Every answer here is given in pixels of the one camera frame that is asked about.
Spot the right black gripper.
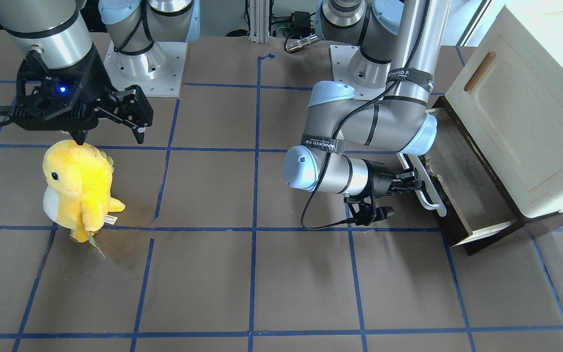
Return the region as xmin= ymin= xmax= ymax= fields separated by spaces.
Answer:
xmin=10 ymin=47 xmax=154 ymax=146

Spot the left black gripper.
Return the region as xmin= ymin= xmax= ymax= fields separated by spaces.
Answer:
xmin=344 ymin=159 xmax=425 ymax=226

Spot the dark wooden drawer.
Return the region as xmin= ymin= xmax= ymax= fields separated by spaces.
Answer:
xmin=397 ymin=96 xmax=563 ymax=255

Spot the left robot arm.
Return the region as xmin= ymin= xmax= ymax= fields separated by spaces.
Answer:
xmin=283 ymin=0 xmax=451 ymax=226

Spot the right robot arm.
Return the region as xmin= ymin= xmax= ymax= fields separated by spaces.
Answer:
xmin=0 ymin=0 xmax=200 ymax=145

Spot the yellow plush toy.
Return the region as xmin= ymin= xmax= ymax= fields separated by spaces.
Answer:
xmin=43 ymin=140 xmax=126 ymax=249

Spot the white plastic storage box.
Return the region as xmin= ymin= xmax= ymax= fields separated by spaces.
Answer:
xmin=445 ymin=0 xmax=563 ymax=218

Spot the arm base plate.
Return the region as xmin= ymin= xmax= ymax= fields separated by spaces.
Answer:
xmin=330 ymin=44 xmax=392 ymax=99
xmin=104 ymin=42 xmax=188 ymax=98

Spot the aluminium frame post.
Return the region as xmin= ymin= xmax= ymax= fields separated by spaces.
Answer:
xmin=247 ymin=0 xmax=272 ymax=45

